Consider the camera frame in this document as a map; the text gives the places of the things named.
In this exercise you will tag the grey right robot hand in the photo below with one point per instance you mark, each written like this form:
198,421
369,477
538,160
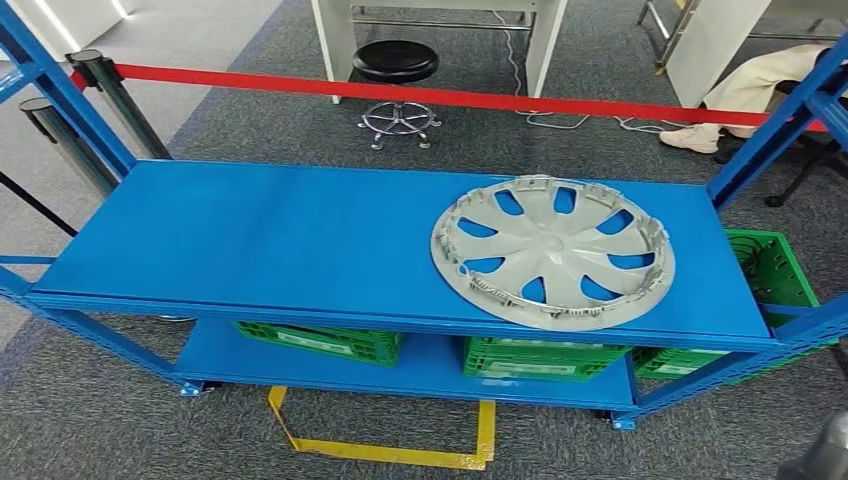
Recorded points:
821,450

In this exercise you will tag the grey plastic wheel cover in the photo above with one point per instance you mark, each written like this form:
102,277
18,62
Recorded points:
553,252

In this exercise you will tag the blue metal shelf rack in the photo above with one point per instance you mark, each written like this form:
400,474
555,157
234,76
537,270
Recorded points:
265,232

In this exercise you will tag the tall open green plastic crate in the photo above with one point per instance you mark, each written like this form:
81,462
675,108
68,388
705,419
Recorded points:
772,272

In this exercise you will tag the black rack caster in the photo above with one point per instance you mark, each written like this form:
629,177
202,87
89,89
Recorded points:
210,386
603,416

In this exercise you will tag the black office chair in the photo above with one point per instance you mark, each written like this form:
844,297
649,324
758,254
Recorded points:
808,159

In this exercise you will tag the person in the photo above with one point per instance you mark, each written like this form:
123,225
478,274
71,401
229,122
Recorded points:
755,83

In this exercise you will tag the white desk with metal legs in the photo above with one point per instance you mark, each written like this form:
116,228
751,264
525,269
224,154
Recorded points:
712,46

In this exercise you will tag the red barrier belt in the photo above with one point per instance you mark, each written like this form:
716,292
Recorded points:
397,93

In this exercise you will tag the black round stool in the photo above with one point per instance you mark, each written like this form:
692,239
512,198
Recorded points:
395,61

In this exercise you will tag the black slanted pole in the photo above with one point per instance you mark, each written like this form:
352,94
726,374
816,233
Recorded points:
36,204

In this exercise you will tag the white panel with light strips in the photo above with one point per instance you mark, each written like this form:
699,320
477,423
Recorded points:
73,16

